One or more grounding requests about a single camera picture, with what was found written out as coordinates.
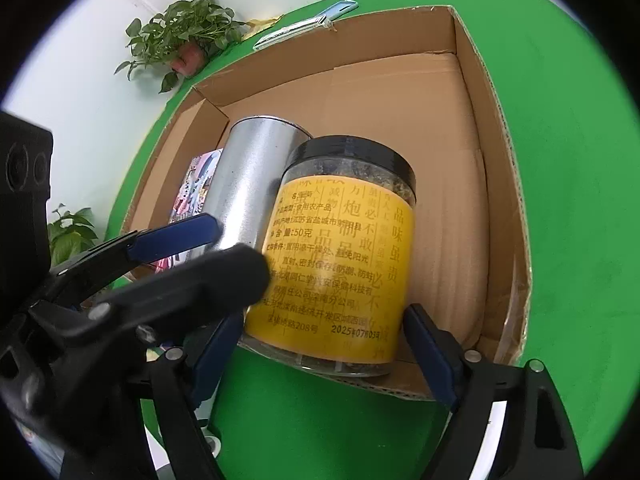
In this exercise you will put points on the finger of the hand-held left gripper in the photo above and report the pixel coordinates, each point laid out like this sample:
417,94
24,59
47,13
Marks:
175,240
225,280

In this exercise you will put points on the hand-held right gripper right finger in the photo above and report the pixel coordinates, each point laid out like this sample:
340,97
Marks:
430,355

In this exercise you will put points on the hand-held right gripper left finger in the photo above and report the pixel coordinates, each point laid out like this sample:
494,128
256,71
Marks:
215,355

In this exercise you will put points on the colourful printed puzzle box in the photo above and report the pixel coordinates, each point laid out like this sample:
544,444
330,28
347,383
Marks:
195,185

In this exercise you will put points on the silver metal can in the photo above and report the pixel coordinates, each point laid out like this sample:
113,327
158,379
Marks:
250,185

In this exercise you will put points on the yellow label jar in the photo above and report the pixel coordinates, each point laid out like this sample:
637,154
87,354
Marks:
345,260

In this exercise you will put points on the brown cardboard box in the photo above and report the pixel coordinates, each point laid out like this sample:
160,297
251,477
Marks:
400,110

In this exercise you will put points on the large leafy plant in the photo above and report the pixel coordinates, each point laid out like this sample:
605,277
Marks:
70,235

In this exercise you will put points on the potted green plant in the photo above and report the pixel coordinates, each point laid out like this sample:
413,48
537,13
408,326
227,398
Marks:
187,57

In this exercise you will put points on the yellow cloth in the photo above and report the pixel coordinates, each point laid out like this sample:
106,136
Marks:
262,22

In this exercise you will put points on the white green carton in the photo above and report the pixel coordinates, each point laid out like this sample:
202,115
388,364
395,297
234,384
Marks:
290,32

